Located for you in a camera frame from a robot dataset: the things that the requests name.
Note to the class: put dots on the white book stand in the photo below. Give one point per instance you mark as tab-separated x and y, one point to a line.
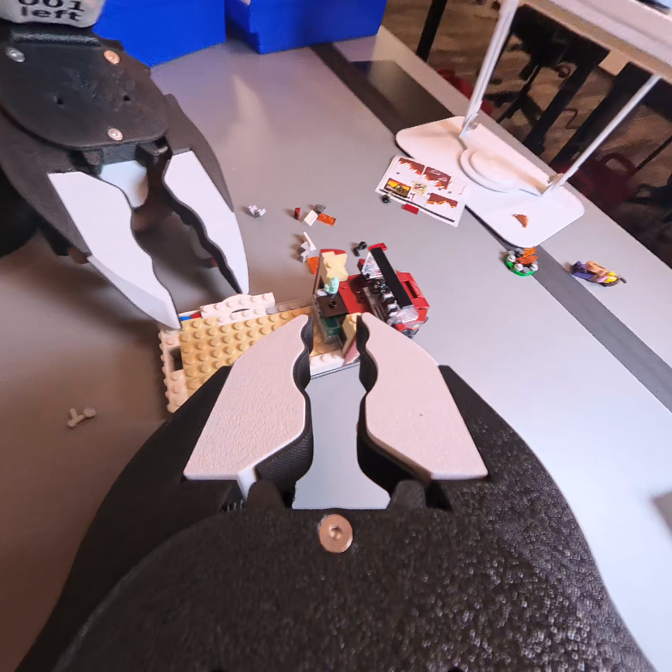
551	210

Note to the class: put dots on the white slope brick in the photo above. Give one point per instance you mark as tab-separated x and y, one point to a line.
311	217

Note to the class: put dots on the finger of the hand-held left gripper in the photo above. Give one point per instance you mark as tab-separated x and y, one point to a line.
210	210
115	241

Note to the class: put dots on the transparent teal brick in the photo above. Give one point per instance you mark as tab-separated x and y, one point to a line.
330	328

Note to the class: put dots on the mint green cylinder brick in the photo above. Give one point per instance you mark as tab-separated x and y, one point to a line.
332	285

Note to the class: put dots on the grey desk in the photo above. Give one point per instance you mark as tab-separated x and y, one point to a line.
472	367

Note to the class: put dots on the white tile brick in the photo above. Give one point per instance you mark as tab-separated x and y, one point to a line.
308	241

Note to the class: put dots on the transparent orange brick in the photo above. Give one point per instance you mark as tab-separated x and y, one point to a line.
326	219
313	265

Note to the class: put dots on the black clip brick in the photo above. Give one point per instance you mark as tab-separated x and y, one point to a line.
359	246

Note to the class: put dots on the red backpack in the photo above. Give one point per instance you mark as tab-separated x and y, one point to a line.
609	173

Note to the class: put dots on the red bag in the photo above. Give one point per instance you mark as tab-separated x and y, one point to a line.
456	78

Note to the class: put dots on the sticker sheet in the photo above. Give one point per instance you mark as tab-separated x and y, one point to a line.
420	181

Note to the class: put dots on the toy brick camper van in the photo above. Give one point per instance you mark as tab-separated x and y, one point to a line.
220	336

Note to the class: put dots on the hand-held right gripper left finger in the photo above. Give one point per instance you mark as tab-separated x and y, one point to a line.
257	414

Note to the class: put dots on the grey tap brick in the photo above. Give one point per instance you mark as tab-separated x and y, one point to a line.
81	417

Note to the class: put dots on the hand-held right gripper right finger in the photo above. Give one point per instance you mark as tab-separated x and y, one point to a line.
420	414

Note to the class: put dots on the purple toy minifigure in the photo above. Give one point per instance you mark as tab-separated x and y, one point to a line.
596	273

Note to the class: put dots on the black square tile brick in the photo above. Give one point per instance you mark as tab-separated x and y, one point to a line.
332	307

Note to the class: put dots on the campfire brick build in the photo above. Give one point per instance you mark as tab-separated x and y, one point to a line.
521	262

